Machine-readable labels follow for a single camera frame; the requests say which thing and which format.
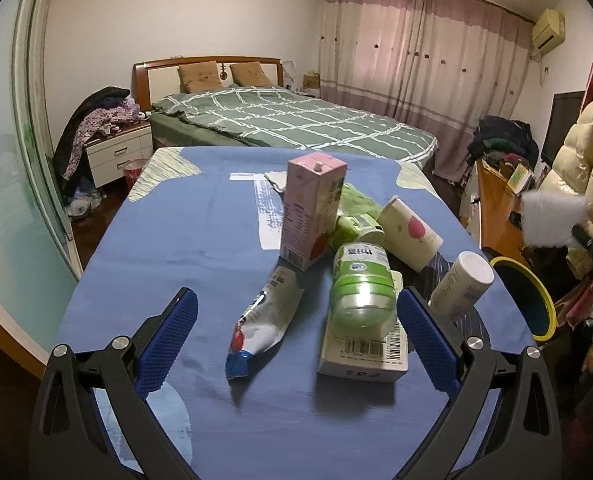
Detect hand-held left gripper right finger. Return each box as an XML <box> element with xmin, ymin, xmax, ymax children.
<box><xmin>397</xmin><ymin>286</ymin><xmax>562</xmax><ymax>480</ymax></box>

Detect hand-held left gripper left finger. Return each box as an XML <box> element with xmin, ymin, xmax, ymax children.
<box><xmin>36</xmin><ymin>287</ymin><xmax>212</xmax><ymax>480</ymax></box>

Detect white cylindrical bottle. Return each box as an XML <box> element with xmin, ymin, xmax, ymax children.
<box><xmin>429</xmin><ymin>251</ymin><xmax>495</xmax><ymax>318</ymax></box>

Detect white barcode box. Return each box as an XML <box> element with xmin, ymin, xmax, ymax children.
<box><xmin>317</xmin><ymin>270</ymin><xmax>410</xmax><ymax>383</ymax></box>

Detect green and white plastic bottle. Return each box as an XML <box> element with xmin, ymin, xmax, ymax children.
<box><xmin>329</xmin><ymin>242</ymin><xmax>396</xmax><ymax>338</ymax></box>

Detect white toothpaste tube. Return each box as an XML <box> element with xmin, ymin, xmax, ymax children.
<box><xmin>225</xmin><ymin>266</ymin><xmax>305</xmax><ymax>380</ymax></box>

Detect yellow-rimmed dark bin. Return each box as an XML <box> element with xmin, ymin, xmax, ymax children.
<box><xmin>489</xmin><ymin>256</ymin><xmax>557</xmax><ymax>341</ymax></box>

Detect white pack with pink print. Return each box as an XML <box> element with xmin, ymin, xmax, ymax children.
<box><xmin>378</xmin><ymin>196</ymin><xmax>445</xmax><ymax>273</ymax></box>

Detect green plastic packet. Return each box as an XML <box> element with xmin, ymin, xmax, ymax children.
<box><xmin>334</xmin><ymin>182</ymin><xmax>387</xmax><ymax>248</ymax></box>

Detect pink milk carton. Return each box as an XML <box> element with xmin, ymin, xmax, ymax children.
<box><xmin>280</xmin><ymin>154</ymin><xmax>347</xmax><ymax>272</ymax></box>

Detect blue tablecloth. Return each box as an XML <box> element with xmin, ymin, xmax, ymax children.
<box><xmin>56</xmin><ymin>146</ymin><xmax>540</xmax><ymax>480</ymax></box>

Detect wooden desk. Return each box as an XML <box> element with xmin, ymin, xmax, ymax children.
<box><xmin>469</xmin><ymin>157</ymin><xmax>532</xmax><ymax>266</ymax></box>

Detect white plastic bag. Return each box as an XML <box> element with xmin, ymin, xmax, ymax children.
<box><xmin>66</xmin><ymin>185</ymin><xmax>102</xmax><ymax>217</ymax></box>

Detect white fur trim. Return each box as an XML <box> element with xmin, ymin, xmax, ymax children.
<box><xmin>521</xmin><ymin>189</ymin><xmax>593</xmax><ymax>248</ymax></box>

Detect red mesh basket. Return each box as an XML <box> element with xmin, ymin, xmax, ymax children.
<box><xmin>123</xmin><ymin>158</ymin><xmax>148</xmax><ymax>192</ymax></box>

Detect green printed box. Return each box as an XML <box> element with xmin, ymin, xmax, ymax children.
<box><xmin>507</xmin><ymin>162</ymin><xmax>532</xmax><ymax>193</ymax></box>

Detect crumpled white tissue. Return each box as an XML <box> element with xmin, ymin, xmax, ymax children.
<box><xmin>264</xmin><ymin>170</ymin><xmax>291</xmax><ymax>195</ymax></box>

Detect white nightstand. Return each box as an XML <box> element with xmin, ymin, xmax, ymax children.
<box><xmin>85</xmin><ymin>122</ymin><xmax>153</xmax><ymax>186</ymax></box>

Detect pile of dark clothes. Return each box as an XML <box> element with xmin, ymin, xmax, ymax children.
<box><xmin>469</xmin><ymin>116</ymin><xmax>540</xmax><ymax>168</ymax></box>

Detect glass sliding door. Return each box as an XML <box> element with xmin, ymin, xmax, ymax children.
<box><xmin>0</xmin><ymin>0</ymin><xmax>84</xmax><ymax>291</ymax></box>

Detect pile of mixed clothes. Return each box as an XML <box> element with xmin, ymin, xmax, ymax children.
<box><xmin>52</xmin><ymin>86</ymin><xmax>152</xmax><ymax>181</ymax></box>

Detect cream puffer jacket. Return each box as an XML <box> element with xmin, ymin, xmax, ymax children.
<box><xmin>547</xmin><ymin>77</ymin><xmax>593</xmax><ymax>241</ymax></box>

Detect black television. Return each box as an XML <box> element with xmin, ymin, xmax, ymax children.
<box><xmin>541</xmin><ymin>91</ymin><xmax>586</xmax><ymax>166</ymax></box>

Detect bed with green checked duvet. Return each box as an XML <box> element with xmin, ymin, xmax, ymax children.
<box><xmin>132</xmin><ymin>56</ymin><xmax>438</xmax><ymax>173</ymax></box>

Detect brown pillow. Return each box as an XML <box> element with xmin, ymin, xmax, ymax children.
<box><xmin>229</xmin><ymin>61</ymin><xmax>272</xmax><ymax>87</ymax></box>
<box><xmin>177</xmin><ymin>61</ymin><xmax>223</xmax><ymax>93</ymax></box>

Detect pink and white curtain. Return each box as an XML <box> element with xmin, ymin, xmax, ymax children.
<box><xmin>319</xmin><ymin>0</ymin><xmax>535</xmax><ymax>181</ymax></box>

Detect beige air conditioner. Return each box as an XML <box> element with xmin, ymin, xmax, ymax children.
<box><xmin>531</xmin><ymin>8</ymin><xmax>566</xmax><ymax>52</ymax></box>

